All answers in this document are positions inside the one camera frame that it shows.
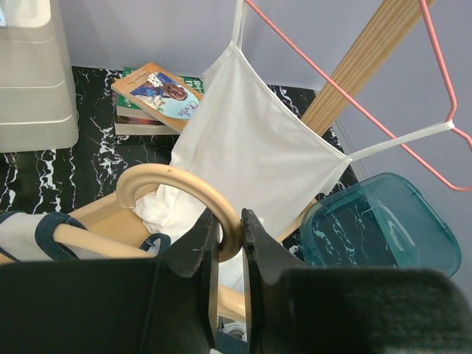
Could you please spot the white drawer unit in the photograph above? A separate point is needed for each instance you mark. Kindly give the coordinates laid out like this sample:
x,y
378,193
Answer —
x,y
38,103

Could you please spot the wooden clothes rack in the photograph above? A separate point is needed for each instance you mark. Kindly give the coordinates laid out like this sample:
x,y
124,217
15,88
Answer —
x,y
115,230

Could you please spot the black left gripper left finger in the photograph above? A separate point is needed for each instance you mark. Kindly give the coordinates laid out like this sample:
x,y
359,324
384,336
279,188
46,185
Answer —
x,y
163,303

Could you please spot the white navy-trimmed tank top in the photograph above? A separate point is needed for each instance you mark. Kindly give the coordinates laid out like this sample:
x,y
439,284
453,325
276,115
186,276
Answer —
x,y
29,238

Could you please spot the stack of books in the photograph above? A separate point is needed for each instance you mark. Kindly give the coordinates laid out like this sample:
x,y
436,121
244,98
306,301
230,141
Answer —
x,y
160,94

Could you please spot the white camisole top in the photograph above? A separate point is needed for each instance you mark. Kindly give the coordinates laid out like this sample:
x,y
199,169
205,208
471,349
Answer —
x,y
257,153

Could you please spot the teal plastic bin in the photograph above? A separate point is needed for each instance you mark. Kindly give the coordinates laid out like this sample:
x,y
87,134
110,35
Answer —
x,y
382,221

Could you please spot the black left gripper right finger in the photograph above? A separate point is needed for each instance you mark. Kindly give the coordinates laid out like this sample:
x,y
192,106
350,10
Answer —
x,y
294,308

